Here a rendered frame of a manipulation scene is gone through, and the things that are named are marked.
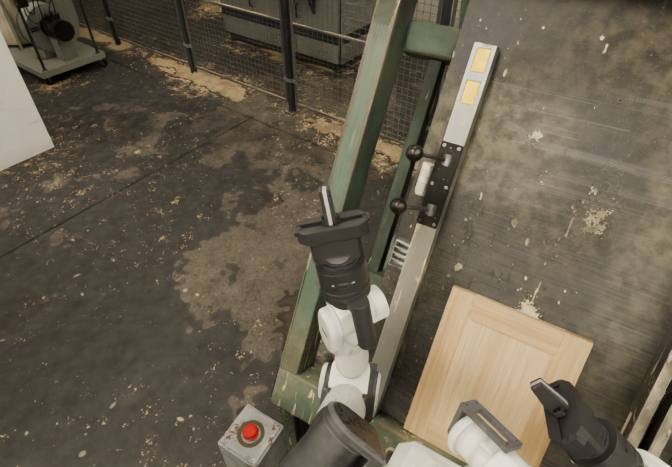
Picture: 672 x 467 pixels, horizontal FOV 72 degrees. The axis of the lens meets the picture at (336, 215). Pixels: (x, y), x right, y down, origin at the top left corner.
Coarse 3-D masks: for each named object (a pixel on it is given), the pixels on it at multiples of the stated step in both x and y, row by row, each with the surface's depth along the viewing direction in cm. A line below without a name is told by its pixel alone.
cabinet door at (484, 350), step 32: (448, 320) 111; (480, 320) 108; (512, 320) 104; (448, 352) 112; (480, 352) 109; (512, 352) 105; (544, 352) 102; (576, 352) 99; (448, 384) 113; (480, 384) 109; (512, 384) 106; (416, 416) 117; (448, 416) 114; (480, 416) 110; (512, 416) 107; (544, 416) 104; (448, 448) 114; (544, 448) 104
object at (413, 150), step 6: (414, 144) 97; (408, 150) 97; (414, 150) 96; (420, 150) 97; (408, 156) 97; (414, 156) 97; (420, 156) 97; (426, 156) 100; (432, 156) 101; (438, 156) 102; (444, 156) 103; (450, 156) 103; (444, 162) 103; (450, 162) 103
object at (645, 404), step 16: (656, 368) 91; (656, 384) 89; (640, 400) 93; (656, 400) 89; (640, 416) 91; (656, 416) 92; (624, 432) 95; (640, 432) 91; (656, 432) 90; (640, 448) 94; (656, 448) 90
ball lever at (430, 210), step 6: (396, 198) 100; (402, 198) 101; (390, 204) 100; (396, 204) 99; (402, 204) 99; (396, 210) 99; (402, 210) 100; (420, 210) 105; (426, 210) 106; (432, 210) 106; (432, 216) 107
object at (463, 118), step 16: (496, 48) 98; (464, 80) 102; (480, 80) 100; (480, 96) 101; (464, 112) 102; (448, 128) 104; (464, 128) 103; (464, 144) 103; (416, 224) 110; (416, 240) 110; (432, 240) 109; (416, 256) 111; (416, 272) 111; (400, 288) 113; (416, 288) 112; (400, 304) 114; (400, 320) 114; (384, 336) 117; (400, 336) 115; (384, 352) 117; (384, 368) 117; (384, 384) 118
